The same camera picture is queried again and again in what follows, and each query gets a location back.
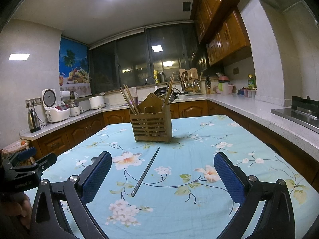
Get steel chopstick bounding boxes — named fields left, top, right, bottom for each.
left=131, top=147, right=160, bottom=197

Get counter utensil rack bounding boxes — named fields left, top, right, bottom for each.
left=179, top=68, right=201, bottom=93

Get small white cooker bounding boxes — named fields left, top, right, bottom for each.
left=68, top=101, right=83, bottom=117

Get pink plastic containers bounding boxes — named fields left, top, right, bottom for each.
left=216, top=75, right=234, bottom=95

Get gas stove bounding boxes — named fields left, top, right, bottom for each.
left=270, top=96, right=319, bottom=133

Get person's left hand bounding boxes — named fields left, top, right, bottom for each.
left=1, top=194, right=32, bottom=229

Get green drink bottle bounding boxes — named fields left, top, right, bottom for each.
left=248, top=74, right=256, bottom=89

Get white crock pot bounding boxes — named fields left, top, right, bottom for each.
left=89, top=96, right=105, bottom=110

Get wooden chopstick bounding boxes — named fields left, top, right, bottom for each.
left=164, top=76, right=174, bottom=105
left=163, top=72, right=174, bottom=106
left=123, top=84, right=140, bottom=114
left=120, top=87, right=136, bottom=114
left=124, top=84, right=140, bottom=114

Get fruit beach poster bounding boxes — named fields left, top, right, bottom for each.
left=59, top=37, right=92, bottom=97

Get steel electric kettle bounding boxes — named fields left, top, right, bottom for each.
left=28, top=109, right=41, bottom=133

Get black wok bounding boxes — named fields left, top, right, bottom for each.
left=154, top=86, right=188, bottom=103

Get wooden slatted utensil holder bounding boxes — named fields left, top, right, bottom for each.
left=130, top=93, right=172, bottom=144

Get blue floral tablecloth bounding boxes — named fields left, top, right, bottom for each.
left=24, top=114, right=319, bottom=239

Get white rice cooker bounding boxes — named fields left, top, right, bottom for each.
left=42, top=88, right=70, bottom=123

